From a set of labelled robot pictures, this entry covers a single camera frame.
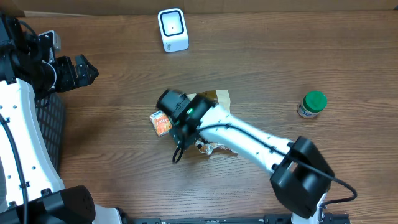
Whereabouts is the orange tissue pack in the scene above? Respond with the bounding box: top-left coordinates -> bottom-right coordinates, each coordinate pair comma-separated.
150,110 -> 172,137

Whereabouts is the brown snack pouch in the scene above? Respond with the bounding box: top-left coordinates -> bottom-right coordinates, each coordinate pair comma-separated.
195,90 -> 236,156

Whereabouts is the green lid jar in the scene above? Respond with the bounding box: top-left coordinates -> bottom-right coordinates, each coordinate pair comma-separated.
297,90 -> 327,119

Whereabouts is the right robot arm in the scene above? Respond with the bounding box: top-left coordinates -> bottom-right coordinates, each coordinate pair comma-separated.
156,89 -> 335,223

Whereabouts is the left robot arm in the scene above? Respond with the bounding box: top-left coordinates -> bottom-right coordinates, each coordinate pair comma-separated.
1,14 -> 130,223

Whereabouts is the grey plastic mesh basket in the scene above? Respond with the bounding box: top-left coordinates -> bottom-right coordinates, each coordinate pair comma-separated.
35,93 -> 66,174

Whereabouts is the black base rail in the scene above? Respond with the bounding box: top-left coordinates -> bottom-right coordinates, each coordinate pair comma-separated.
132,213 -> 351,224

